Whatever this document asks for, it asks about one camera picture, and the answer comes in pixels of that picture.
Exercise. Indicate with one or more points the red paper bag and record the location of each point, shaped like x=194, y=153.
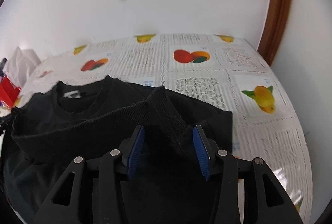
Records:
x=8, y=93

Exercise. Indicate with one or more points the brown wooden door frame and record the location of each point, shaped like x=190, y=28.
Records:
x=273, y=31

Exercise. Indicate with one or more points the white plastic bag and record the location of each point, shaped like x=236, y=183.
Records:
x=21, y=65

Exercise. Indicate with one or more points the black sweatshirt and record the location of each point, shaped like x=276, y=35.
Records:
x=53, y=128

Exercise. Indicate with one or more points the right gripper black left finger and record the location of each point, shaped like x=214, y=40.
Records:
x=89, y=191

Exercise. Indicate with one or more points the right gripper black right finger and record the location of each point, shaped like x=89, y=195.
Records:
x=250, y=192

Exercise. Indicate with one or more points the fruit-print tablecloth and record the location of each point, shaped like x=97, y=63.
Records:
x=224, y=71

